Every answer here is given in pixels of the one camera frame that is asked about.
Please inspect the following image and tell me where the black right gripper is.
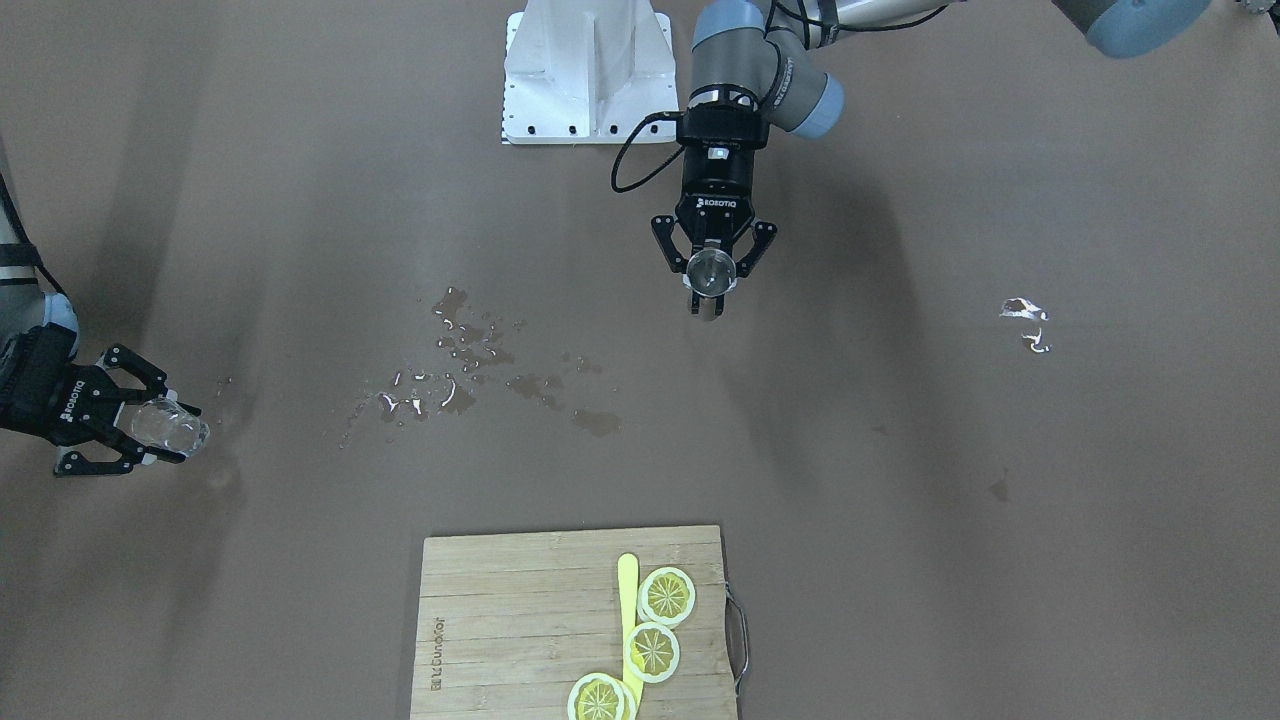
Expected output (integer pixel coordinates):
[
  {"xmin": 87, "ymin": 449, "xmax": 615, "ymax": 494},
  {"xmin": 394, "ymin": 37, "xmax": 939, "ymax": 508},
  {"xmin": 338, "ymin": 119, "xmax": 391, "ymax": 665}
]
[{"xmin": 1, "ymin": 325, "xmax": 201, "ymax": 477}]

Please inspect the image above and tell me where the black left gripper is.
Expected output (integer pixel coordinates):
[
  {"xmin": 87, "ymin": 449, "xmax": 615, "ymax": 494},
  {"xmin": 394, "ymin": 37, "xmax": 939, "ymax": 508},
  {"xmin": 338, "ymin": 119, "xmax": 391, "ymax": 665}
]
[{"xmin": 652, "ymin": 105, "xmax": 778, "ymax": 275}]

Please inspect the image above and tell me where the steel measuring jigger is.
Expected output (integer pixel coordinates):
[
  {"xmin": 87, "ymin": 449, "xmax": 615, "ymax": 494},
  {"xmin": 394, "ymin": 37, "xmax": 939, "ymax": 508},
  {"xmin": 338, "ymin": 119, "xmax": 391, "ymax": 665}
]
[{"xmin": 684, "ymin": 246, "xmax": 739, "ymax": 322}]

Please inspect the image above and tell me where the clear glass shaker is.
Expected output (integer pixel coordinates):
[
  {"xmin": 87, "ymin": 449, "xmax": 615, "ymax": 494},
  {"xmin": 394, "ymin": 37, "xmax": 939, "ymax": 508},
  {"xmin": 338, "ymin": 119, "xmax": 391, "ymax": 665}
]
[{"xmin": 129, "ymin": 397, "xmax": 211, "ymax": 457}]

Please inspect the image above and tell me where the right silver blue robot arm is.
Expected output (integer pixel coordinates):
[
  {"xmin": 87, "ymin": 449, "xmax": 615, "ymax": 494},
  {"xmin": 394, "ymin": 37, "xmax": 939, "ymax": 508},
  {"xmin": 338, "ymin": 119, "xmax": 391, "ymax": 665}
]
[{"xmin": 1, "ymin": 188, "xmax": 210, "ymax": 477}]

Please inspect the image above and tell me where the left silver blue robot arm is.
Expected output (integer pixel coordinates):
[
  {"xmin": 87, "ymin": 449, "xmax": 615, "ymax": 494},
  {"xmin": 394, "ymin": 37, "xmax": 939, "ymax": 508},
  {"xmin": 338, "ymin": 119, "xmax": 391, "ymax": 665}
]
[{"xmin": 652, "ymin": 1, "xmax": 945, "ymax": 299}]

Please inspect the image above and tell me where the yellow plastic knife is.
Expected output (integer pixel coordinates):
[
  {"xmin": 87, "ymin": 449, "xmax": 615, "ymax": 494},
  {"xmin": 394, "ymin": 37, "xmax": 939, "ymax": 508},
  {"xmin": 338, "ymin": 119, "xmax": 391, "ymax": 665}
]
[{"xmin": 616, "ymin": 553, "xmax": 644, "ymax": 719}]

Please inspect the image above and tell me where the lemon slice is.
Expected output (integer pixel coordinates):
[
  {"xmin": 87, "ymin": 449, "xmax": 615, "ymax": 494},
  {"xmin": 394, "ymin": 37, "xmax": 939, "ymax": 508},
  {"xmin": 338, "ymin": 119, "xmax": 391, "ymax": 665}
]
[
  {"xmin": 637, "ymin": 566, "xmax": 698, "ymax": 629},
  {"xmin": 564, "ymin": 673, "xmax": 637, "ymax": 720},
  {"xmin": 623, "ymin": 621, "xmax": 681, "ymax": 684}
]

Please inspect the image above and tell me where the bamboo cutting board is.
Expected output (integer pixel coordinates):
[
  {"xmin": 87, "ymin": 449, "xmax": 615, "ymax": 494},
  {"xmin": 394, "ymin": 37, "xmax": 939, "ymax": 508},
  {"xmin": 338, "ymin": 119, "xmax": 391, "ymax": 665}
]
[{"xmin": 410, "ymin": 525, "xmax": 739, "ymax": 719}]

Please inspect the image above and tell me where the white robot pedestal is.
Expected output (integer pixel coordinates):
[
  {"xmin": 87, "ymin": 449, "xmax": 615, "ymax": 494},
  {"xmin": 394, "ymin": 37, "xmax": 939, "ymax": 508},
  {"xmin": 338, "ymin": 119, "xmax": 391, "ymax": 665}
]
[{"xmin": 500, "ymin": 1, "xmax": 680, "ymax": 145}]

